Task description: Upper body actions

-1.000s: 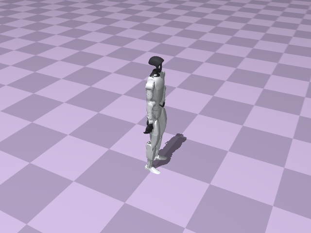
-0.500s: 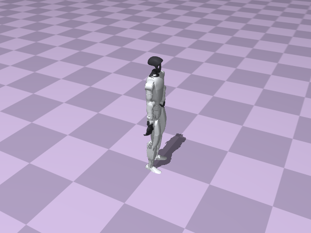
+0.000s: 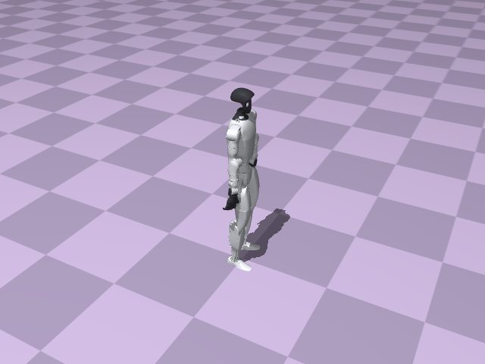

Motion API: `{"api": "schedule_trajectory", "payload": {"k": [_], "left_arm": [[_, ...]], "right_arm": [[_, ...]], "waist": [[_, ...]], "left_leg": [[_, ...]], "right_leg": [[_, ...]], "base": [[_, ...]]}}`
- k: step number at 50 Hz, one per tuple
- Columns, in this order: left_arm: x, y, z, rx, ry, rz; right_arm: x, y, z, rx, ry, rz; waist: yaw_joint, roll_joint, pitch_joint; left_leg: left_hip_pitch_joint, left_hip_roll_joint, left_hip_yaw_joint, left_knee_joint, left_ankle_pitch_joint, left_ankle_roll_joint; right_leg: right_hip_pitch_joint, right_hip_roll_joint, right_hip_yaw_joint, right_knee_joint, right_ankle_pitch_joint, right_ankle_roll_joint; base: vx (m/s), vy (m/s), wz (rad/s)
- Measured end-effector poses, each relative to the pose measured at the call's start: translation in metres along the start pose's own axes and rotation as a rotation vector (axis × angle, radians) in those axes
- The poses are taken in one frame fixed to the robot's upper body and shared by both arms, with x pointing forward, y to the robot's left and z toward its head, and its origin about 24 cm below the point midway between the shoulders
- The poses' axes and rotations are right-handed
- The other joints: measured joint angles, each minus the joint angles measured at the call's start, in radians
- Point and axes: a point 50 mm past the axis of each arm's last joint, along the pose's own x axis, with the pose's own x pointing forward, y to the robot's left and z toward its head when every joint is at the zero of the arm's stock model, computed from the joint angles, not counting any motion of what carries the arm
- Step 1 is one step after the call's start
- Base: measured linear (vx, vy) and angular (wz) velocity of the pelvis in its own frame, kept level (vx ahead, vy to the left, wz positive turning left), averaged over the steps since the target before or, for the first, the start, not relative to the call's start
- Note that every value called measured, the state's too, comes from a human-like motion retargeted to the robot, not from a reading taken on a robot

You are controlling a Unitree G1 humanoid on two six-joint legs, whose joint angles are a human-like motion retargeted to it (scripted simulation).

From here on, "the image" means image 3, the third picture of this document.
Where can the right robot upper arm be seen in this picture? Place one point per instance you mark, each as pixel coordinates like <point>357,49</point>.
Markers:
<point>233,136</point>

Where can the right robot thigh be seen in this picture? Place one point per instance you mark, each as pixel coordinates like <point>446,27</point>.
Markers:
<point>243,208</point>

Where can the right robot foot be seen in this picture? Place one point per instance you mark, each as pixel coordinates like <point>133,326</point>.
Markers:
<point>239,264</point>

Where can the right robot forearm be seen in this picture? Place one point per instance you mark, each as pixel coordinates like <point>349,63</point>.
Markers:
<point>233,177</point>

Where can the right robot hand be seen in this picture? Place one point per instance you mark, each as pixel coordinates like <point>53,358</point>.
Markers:
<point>232,201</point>

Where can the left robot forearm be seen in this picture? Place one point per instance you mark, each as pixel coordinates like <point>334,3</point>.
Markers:
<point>255,155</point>

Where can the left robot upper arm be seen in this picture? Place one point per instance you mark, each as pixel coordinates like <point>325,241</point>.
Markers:
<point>256,135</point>

